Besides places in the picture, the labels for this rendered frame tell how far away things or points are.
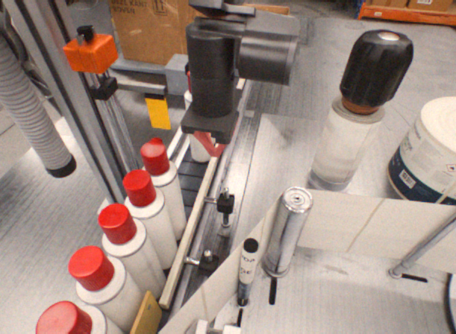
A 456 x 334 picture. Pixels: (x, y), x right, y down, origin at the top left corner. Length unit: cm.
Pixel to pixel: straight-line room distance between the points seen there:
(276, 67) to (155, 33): 75
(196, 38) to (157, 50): 73
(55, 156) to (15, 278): 34
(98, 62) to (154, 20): 66
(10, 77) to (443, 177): 62
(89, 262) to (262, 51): 27
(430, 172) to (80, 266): 56
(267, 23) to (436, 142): 37
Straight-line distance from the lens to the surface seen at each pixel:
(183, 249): 48
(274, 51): 32
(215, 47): 33
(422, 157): 61
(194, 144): 60
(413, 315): 55
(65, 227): 67
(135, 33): 108
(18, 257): 68
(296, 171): 63
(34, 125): 35
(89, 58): 38
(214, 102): 37
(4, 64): 32
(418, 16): 428
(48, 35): 42
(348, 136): 51
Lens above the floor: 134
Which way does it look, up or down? 48 degrees down
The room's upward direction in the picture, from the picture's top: straight up
